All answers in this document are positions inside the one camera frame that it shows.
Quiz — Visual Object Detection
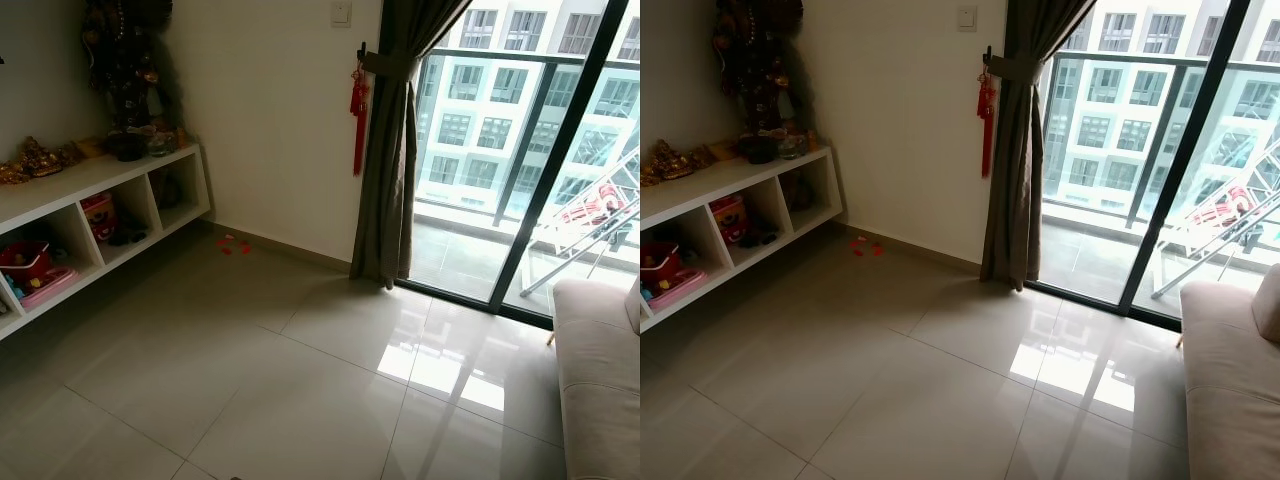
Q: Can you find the dark decorative plant arrangement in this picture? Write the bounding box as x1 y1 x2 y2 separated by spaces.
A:
82 0 186 163
712 0 816 165

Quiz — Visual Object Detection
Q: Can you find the golden figurine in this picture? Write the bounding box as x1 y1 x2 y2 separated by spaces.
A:
642 139 717 187
0 136 85 186

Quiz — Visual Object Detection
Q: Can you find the black balcony railing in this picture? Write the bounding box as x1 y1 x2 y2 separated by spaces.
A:
420 48 641 227
1045 50 1280 229

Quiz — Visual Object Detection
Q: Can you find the dark grey curtain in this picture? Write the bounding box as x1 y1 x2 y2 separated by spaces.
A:
979 0 1098 293
349 0 473 291

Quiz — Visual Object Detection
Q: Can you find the white low shelf unit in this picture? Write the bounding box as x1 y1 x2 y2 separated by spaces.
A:
640 147 843 334
0 143 212 342

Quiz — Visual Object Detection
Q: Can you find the red hanging tassel ornament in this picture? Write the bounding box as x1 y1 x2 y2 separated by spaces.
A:
977 68 998 179
349 62 370 177

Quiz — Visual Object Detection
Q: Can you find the white clothes drying rack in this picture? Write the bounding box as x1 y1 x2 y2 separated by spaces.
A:
1151 140 1280 300
519 148 641 298

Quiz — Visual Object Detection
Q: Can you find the red toy basket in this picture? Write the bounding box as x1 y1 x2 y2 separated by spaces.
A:
0 240 53 293
641 241 683 291

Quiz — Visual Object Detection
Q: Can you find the black sliding door frame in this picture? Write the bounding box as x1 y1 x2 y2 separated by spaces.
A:
1027 0 1280 332
396 0 641 330

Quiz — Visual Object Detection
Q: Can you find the red and yellow toy box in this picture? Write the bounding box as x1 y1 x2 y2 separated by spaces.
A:
710 196 749 244
82 194 119 241

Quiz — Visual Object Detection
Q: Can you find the pink toy tray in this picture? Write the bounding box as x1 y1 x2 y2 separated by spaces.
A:
648 268 709 311
18 266 81 311

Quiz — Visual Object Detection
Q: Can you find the beige fabric sofa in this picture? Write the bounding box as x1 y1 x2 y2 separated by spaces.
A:
551 278 641 480
1180 264 1280 480

